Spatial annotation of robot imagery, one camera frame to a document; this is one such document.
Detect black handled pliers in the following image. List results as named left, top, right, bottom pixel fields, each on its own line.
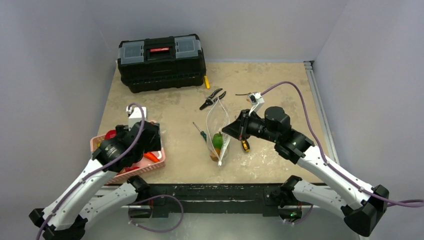
left=199, top=88, right=227, bottom=110

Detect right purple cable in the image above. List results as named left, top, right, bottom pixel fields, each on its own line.
left=261, top=81, right=424, bottom=209

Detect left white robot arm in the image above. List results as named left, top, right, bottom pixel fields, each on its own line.
left=29, top=120, right=162, bottom=240

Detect green handled screwdriver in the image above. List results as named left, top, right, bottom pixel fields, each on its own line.
left=192, top=121, right=207, bottom=142

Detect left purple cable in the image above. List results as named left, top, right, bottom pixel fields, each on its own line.
left=35, top=102, right=147, bottom=240

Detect clear zip top bag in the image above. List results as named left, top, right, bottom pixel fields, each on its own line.
left=205, top=100, right=230, bottom=167

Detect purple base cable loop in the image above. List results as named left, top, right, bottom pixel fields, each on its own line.
left=127, top=192, right=185, bottom=233

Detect red toy apple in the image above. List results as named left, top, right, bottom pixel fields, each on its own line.
left=104, top=129, right=117, bottom=140

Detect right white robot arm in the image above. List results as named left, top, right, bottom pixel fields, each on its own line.
left=222, top=106, right=389, bottom=237

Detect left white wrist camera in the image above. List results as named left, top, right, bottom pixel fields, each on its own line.
left=126, top=106, right=148, bottom=130

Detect yellow handled tool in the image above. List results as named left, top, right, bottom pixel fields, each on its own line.
left=203, top=75, right=211, bottom=89

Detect green toy pepper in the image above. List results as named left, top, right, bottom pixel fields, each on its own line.
left=212, top=132, right=224, bottom=149

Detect orange tape measure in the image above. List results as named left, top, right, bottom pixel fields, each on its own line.
left=235, top=92, right=252, bottom=102

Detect orange toy carrot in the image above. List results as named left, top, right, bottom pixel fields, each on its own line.
left=143, top=152, right=160, bottom=163

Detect yellow black handled screwdriver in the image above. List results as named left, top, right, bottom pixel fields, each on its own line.
left=241, top=139, right=251, bottom=153

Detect black plastic toolbox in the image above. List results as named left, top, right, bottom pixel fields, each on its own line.
left=117, top=34, right=207, bottom=93

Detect pink perforated plastic basket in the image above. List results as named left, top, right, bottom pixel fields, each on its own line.
left=90, top=120, right=166, bottom=185

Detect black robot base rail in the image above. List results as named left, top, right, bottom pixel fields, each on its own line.
left=128, top=183, right=309, bottom=221

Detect red toy chili pepper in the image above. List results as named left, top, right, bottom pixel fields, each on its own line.
left=120, top=166, right=139, bottom=174

